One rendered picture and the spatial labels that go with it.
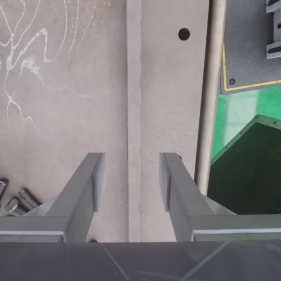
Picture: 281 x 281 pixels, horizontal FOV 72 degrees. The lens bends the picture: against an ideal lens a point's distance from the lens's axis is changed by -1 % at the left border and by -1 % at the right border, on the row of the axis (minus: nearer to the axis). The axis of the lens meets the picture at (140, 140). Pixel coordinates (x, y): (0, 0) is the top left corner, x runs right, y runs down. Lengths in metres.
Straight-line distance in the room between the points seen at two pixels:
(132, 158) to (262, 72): 1.34
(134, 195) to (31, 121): 0.16
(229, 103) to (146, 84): 1.57
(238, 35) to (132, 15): 1.25
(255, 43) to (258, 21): 0.12
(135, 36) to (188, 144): 0.14
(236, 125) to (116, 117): 1.64
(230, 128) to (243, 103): 0.23
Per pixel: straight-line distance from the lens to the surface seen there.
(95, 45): 0.25
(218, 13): 0.40
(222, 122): 1.79
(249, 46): 1.48
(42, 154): 0.29
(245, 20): 1.49
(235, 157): 0.98
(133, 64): 0.23
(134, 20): 0.24
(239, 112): 1.84
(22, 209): 0.33
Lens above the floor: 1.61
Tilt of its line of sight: 74 degrees down
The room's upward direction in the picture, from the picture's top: 175 degrees clockwise
